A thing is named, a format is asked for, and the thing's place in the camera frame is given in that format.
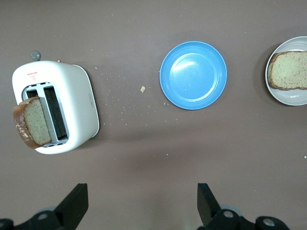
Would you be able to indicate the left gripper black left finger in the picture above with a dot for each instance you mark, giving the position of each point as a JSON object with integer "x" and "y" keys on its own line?
{"x": 67, "y": 210}

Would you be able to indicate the blue round plate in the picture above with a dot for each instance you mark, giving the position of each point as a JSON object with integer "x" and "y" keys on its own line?
{"x": 193, "y": 76}

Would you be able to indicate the beige round plate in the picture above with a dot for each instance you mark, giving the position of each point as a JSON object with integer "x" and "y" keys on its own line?
{"x": 292, "y": 98}

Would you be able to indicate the white two-slot toaster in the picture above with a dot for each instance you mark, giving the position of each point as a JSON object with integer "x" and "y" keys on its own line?
{"x": 76, "y": 100}

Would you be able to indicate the brown-crust bread slice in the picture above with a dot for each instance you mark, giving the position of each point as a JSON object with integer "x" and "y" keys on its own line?
{"x": 36, "y": 122}
{"x": 290, "y": 72}

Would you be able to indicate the bread crumb chunk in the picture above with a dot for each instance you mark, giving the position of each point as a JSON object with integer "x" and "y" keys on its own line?
{"x": 143, "y": 89}

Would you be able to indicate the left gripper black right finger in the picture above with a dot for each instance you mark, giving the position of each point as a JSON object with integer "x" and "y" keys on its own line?
{"x": 211, "y": 213}

